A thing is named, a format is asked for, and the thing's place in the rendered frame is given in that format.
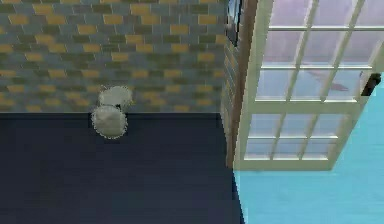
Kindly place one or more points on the grey fuzzy round lump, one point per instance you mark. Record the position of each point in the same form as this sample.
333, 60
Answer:
110, 116

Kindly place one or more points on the cream glass panel door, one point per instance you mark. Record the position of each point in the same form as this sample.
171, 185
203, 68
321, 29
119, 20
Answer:
301, 108

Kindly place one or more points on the brown wooden door frame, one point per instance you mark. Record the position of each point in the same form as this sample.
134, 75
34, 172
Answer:
240, 83

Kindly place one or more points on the dark framed wall picture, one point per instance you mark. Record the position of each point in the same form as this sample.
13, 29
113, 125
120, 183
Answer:
233, 20

